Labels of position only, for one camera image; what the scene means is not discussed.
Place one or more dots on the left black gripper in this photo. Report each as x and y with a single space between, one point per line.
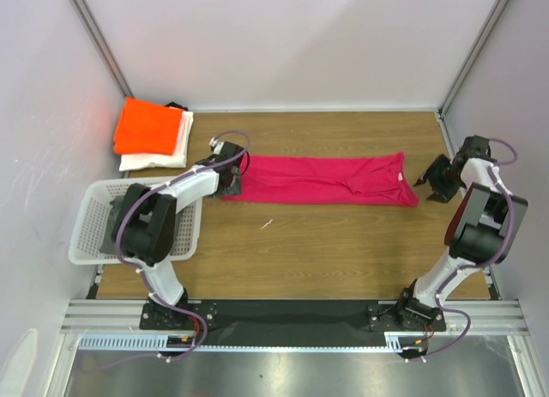
235 189

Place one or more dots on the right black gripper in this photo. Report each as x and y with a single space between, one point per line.
440 179

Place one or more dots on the pink t shirt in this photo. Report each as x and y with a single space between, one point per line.
373 181

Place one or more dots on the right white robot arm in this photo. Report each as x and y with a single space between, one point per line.
480 233

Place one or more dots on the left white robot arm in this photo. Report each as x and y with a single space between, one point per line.
144 229

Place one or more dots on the white folded t shirt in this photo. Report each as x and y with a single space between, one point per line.
178 159

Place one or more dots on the black folded t shirt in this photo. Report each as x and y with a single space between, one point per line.
176 106

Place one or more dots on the orange folded t shirt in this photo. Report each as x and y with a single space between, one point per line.
145 127

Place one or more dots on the grey t shirt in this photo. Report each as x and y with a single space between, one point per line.
114 218

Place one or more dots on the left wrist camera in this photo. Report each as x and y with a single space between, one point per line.
222 148

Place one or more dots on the white cable duct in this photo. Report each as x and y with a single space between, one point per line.
391 342

